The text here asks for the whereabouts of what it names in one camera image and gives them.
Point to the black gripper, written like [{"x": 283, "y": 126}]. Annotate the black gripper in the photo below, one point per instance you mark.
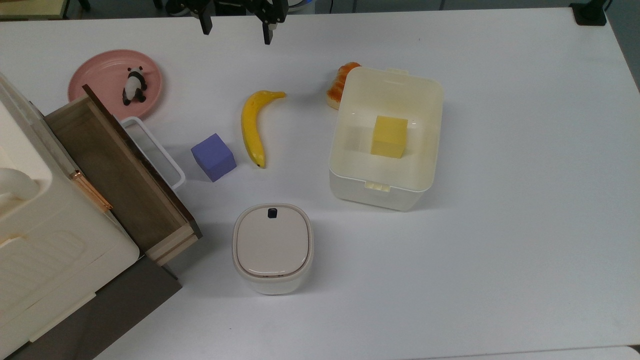
[{"x": 230, "y": 5}]

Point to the cream plastic storage box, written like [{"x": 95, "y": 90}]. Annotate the cream plastic storage box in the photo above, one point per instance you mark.
[{"x": 390, "y": 80}]

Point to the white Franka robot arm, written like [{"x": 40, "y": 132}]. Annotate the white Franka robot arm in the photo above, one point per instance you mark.
[{"x": 302, "y": 5}]

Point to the yellow toy banana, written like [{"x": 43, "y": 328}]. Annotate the yellow toy banana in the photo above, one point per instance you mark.
[{"x": 250, "y": 130}]

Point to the toy bread loaf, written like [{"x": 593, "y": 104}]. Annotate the toy bread loaf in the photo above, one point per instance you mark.
[{"x": 337, "y": 87}]

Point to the small panda figurine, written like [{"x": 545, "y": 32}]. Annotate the small panda figurine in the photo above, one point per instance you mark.
[{"x": 134, "y": 86}]

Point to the purple foam cube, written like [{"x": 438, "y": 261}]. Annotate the purple foam cube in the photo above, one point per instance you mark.
[{"x": 214, "y": 157}]

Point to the pink round plate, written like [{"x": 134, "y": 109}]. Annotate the pink round plate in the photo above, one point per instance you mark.
[{"x": 100, "y": 75}]

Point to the yellow foam cube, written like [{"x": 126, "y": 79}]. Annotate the yellow foam cube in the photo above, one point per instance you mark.
[{"x": 389, "y": 137}]

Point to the brown wooden drawer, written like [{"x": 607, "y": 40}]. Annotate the brown wooden drawer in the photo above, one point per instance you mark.
[{"x": 115, "y": 170}]

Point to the yellow wooden desk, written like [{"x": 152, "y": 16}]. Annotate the yellow wooden desk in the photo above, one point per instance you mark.
[{"x": 30, "y": 7}]

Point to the cream lidded trash bin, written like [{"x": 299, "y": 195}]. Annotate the cream lidded trash bin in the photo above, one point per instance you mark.
[{"x": 272, "y": 245}]

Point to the cream plastic cabinet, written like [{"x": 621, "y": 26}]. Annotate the cream plastic cabinet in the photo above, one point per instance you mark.
[{"x": 50, "y": 250}]

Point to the dark brown base board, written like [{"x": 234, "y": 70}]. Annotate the dark brown base board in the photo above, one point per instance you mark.
[{"x": 115, "y": 310}]

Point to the black camera stand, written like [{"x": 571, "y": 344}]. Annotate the black camera stand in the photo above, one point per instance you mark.
[{"x": 590, "y": 12}]

